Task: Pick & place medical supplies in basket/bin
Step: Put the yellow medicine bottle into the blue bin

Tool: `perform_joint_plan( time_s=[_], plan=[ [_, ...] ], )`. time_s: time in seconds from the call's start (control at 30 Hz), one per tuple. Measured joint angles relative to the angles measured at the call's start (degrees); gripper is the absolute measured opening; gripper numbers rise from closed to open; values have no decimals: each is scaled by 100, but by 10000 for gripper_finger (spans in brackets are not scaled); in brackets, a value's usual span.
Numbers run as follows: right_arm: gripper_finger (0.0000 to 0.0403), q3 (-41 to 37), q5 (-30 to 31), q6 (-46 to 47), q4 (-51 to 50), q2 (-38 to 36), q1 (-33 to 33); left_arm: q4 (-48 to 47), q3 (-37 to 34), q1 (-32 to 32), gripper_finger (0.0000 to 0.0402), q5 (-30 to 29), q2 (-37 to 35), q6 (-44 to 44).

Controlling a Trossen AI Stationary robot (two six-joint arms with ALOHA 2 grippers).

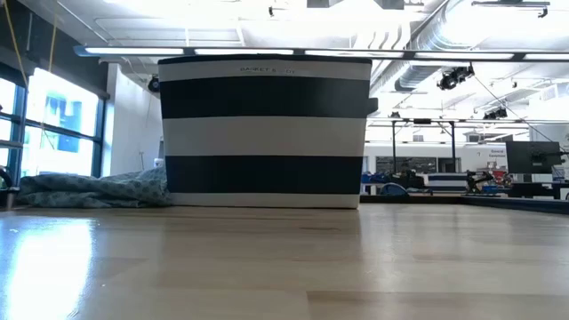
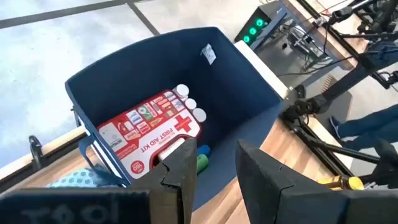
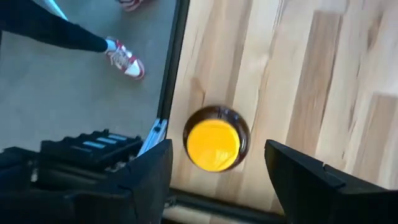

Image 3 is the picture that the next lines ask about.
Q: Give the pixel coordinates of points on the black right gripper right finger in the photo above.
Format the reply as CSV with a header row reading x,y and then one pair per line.
x,y
326,202

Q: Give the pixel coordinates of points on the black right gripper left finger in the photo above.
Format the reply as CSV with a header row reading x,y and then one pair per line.
x,y
93,208

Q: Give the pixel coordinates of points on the black box with blue labels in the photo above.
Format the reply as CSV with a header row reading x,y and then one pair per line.
x,y
93,146

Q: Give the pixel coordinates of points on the brown bottle with yellow cap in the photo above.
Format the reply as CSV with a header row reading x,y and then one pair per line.
x,y
214,146

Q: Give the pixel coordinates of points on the person's foot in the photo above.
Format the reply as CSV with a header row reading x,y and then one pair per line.
x,y
127,62
130,4

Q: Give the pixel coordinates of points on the person's leg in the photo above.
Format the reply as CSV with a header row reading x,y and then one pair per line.
x,y
46,31

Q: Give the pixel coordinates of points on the silver corner bracket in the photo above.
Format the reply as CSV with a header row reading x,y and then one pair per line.
x,y
155,133

